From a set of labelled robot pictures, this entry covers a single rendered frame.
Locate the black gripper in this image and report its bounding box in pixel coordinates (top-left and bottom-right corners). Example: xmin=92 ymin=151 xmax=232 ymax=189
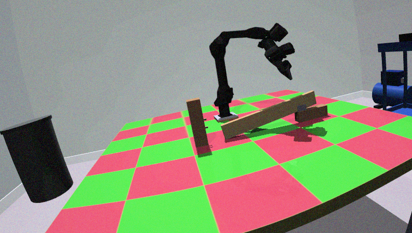
xmin=264 ymin=44 xmax=292 ymax=80

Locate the long wooden rail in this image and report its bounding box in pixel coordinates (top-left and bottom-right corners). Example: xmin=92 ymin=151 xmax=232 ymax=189
xmin=221 ymin=90 xmax=317 ymax=140

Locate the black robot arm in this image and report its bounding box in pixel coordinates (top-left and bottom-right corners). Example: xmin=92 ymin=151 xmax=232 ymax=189
xmin=209 ymin=23 xmax=295 ymax=118

